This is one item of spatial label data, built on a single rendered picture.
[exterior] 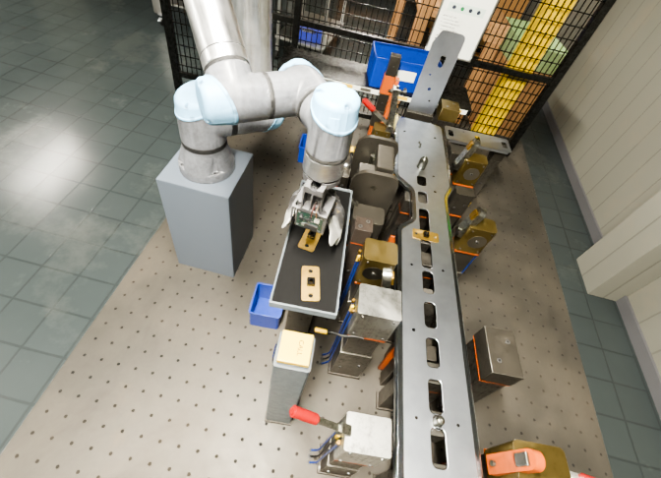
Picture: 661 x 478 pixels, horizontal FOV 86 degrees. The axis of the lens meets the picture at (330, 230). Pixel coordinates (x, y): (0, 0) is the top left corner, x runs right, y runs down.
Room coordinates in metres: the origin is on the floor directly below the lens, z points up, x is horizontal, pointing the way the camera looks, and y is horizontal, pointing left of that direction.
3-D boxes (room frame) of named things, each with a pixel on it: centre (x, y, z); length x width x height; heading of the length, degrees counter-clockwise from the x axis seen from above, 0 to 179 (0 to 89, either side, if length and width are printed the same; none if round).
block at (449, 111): (1.52, -0.37, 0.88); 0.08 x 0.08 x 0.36; 4
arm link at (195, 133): (0.73, 0.38, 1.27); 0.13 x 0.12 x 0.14; 128
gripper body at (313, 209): (0.49, 0.04, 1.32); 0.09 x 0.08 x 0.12; 173
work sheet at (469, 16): (1.80, -0.32, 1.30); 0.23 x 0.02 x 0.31; 94
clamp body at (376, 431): (0.17, -0.16, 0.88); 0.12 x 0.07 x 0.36; 94
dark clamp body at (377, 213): (0.72, -0.08, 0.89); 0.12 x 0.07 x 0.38; 94
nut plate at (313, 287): (0.40, 0.01, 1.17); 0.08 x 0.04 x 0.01; 14
